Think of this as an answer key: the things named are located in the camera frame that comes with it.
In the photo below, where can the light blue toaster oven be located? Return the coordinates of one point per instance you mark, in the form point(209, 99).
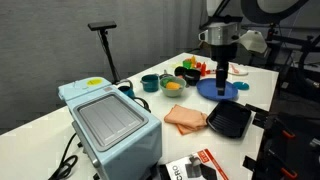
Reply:
point(133, 146)

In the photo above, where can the black clamp orange tip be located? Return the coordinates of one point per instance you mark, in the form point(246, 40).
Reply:
point(289, 173)
point(288, 134)

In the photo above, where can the black ridged grill tray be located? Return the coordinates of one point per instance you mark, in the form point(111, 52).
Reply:
point(230, 118)

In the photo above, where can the orange toy food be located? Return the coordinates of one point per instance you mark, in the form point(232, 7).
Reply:
point(173, 86)

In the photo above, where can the teal mug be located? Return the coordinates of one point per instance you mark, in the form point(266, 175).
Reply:
point(126, 91)

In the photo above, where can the black bar camera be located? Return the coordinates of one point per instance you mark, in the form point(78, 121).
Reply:
point(102, 25)

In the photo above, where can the pink spoon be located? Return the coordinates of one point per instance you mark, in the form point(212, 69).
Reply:
point(234, 69)

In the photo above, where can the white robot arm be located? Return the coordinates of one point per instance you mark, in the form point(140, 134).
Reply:
point(218, 33)

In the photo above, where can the printed product manual booklet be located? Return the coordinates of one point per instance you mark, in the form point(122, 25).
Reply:
point(200, 168)

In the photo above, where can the red white small item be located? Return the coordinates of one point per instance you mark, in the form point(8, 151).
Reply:
point(211, 71)

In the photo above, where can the blue plate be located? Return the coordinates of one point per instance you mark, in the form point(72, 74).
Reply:
point(206, 90)

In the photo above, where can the black metal frame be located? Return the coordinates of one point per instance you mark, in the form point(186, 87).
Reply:
point(306, 150)

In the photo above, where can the red bottle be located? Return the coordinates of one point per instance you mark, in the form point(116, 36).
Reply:
point(203, 70)

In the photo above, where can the orange bottle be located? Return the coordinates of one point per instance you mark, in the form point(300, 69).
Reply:
point(193, 61)

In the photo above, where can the black camera stand pole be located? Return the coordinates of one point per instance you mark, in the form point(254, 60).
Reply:
point(109, 56)

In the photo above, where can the pale green bowl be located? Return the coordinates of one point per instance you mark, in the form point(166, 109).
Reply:
point(173, 92)

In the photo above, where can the small dark frying pan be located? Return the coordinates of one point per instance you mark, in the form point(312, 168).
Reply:
point(165, 76)

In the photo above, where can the small teal lid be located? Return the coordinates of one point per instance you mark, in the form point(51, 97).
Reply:
point(241, 85)

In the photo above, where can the black tripod boom stand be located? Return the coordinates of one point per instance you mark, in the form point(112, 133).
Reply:
point(290, 39)

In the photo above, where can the black bowl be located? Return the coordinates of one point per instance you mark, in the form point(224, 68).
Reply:
point(192, 77)

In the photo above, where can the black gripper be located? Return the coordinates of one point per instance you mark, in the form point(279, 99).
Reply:
point(223, 51)

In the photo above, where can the teal toy pot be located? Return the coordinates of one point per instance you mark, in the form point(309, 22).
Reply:
point(150, 83)

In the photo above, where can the green plastic cup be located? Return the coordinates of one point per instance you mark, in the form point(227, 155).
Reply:
point(187, 64)

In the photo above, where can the orange towel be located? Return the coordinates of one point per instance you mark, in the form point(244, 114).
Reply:
point(186, 118)

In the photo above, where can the small black cup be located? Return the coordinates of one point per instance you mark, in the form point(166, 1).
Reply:
point(180, 71)

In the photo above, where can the green toy food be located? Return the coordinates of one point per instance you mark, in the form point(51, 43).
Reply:
point(166, 81)

